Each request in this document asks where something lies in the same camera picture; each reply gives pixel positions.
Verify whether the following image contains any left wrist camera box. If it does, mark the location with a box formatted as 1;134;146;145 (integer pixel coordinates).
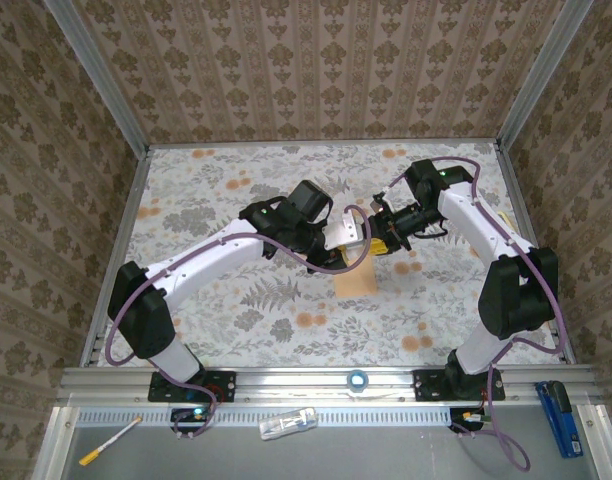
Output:
324;206;368;252

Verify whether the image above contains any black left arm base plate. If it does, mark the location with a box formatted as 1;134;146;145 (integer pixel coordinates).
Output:
148;370;237;404

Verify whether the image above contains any clear plastic packet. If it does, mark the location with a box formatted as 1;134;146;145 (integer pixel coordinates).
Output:
258;407;319;441

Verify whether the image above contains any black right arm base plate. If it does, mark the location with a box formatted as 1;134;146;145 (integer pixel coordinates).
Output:
412;368;506;405

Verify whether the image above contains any grey metal shelf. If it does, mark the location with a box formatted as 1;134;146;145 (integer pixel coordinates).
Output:
33;404;612;480

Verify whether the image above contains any tan paper envelope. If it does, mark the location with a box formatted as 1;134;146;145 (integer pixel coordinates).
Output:
334;254;377;299

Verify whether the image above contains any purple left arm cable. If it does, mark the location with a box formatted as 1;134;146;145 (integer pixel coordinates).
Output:
104;205;375;441

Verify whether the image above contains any white pen yellow cap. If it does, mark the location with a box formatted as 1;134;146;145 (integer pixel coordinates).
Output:
78;416;143;467

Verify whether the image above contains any floral print tablecloth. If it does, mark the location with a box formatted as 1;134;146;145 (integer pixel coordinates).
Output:
96;142;562;369

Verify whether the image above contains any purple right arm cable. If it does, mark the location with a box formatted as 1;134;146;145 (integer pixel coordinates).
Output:
383;157;568;474

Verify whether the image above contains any slotted grey cable duct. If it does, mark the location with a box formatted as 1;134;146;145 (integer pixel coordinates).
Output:
75;408;455;429

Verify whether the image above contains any aluminium table side rail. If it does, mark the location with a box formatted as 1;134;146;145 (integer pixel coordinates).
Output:
80;147;155;369
495;142;577;365

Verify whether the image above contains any aluminium mounting rail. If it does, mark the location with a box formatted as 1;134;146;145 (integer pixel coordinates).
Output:
55;364;600;406

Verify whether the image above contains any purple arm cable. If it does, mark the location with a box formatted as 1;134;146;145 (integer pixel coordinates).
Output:
383;157;568;474
104;205;375;441

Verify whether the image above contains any aluminium frame post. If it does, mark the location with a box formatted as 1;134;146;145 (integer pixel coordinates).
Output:
43;0;152;156
495;0;595;149

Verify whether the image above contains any small black controller board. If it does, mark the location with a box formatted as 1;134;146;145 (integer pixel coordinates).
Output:
448;407;492;435
170;407;211;435

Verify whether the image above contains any blue stapler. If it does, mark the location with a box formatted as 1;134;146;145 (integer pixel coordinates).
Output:
535;380;585;460

